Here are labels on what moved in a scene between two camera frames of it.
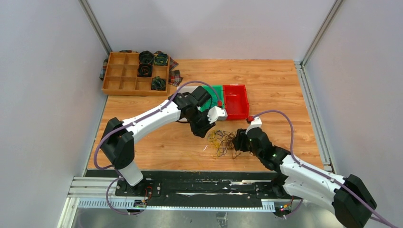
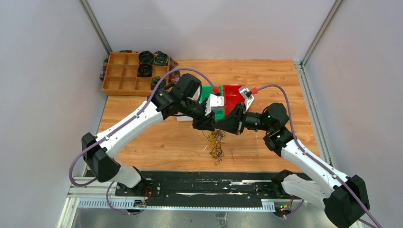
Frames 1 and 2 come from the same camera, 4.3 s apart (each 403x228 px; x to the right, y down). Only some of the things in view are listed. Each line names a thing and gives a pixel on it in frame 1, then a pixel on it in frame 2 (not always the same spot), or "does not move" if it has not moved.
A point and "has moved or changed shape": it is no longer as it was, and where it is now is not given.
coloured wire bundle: x=223 y=141 has moved or changed shape
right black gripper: x=239 y=140 to x=234 y=122
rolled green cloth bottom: x=158 y=83 does not move
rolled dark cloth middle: x=144 y=70 does not move
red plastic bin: x=236 y=100 does not move
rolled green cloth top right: x=160 y=58 does not move
